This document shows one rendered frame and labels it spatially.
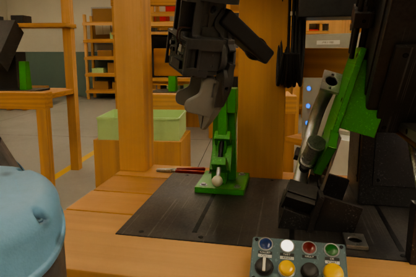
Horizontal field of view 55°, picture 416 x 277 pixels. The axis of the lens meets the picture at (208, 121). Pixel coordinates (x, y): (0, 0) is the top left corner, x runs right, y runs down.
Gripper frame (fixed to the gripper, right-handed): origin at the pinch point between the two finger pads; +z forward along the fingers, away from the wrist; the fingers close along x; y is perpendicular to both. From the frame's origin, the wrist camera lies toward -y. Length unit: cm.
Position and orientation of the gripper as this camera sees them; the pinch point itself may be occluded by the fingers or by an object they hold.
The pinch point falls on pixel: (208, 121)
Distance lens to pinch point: 63.9
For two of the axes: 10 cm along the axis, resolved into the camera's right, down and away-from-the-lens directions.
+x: 4.5, 3.9, -8.1
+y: -8.8, 0.4, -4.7
